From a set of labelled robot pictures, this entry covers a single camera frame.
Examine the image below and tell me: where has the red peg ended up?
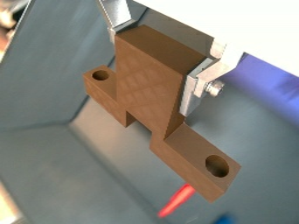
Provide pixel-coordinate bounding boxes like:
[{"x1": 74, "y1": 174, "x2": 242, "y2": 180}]
[{"x1": 158, "y1": 184, "x2": 195, "y2": 218}]

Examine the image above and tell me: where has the purple base block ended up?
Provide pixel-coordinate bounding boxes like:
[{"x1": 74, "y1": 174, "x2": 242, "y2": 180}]
[{"x1": 224, "y1": 54, "x2": 299, "y2": 129}]

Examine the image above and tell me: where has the brown T-shaped block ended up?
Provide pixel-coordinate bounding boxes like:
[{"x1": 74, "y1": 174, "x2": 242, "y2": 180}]
[{"x1": 83, "y1": 25, "x2": 241, "y2": 202}]

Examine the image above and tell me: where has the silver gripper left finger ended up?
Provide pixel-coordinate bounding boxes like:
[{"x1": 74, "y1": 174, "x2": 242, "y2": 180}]
[{"x1": 98, "y1": 0, "x2": 137, "y2": 42}]

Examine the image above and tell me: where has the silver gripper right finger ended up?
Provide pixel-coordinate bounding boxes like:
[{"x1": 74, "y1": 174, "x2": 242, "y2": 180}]
[{"x1": 181, "y1": 42, "x2": 245, "y2": 116}]

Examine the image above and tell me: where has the blue peg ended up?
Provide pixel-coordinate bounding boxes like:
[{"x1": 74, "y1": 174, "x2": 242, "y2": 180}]
[{"x1": 213, "y1": 213, "x2": 238, "y2": 224}]

